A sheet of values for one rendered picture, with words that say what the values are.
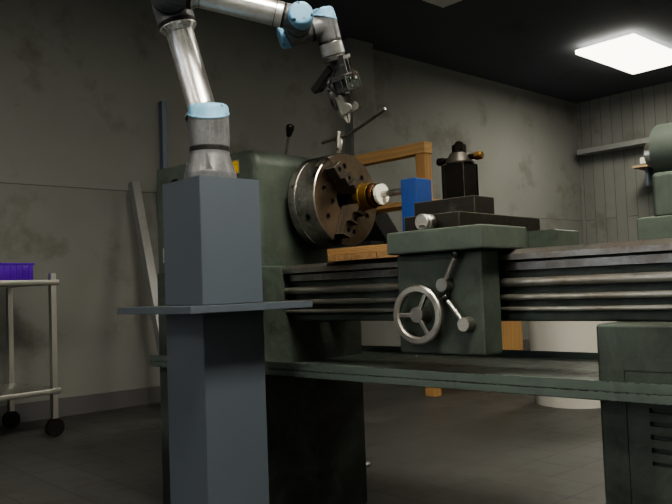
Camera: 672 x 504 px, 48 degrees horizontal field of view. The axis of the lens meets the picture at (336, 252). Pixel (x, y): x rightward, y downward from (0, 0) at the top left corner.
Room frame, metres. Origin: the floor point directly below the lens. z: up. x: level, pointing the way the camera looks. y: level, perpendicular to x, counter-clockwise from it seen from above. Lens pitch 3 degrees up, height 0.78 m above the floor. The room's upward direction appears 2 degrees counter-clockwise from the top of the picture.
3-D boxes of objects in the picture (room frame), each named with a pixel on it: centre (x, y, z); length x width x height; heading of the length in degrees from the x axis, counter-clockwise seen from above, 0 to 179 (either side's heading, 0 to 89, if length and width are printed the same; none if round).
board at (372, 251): (2.36, -0.21, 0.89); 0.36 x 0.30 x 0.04; 137
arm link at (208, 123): (2.14, 0.35, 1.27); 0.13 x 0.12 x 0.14; 8
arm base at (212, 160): (2.14, 0.35, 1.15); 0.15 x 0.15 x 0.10
